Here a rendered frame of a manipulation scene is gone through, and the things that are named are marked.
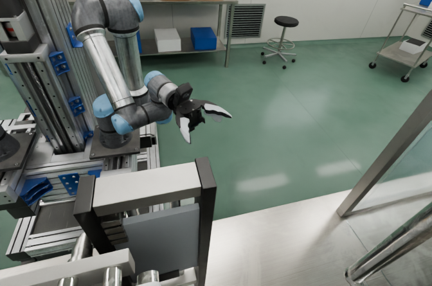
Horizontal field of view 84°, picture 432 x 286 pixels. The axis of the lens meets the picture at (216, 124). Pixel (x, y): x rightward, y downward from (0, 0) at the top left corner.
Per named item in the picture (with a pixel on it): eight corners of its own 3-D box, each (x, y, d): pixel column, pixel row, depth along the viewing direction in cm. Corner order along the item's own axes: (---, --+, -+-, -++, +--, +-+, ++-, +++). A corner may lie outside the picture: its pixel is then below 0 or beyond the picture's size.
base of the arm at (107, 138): (101, 128, 123) (96, 114, 116) (132, 125, 126) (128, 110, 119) (98, 150, 112) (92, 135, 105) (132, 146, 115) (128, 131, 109)
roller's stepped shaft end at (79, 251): (99, 236, 35) (93, 227, 33) (96, 282, 31) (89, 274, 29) (76, 242, 35) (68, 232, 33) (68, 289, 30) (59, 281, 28)
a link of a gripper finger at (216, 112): (233, 121, 76) (205, 116, 78) (233, 107, 72) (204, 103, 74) (231, 128, 74) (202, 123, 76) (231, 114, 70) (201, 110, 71)
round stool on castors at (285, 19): (285, 53, 399) (295, 13, 358) (301, 68, 362) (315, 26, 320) (254, 54, 386) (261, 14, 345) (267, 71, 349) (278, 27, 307)
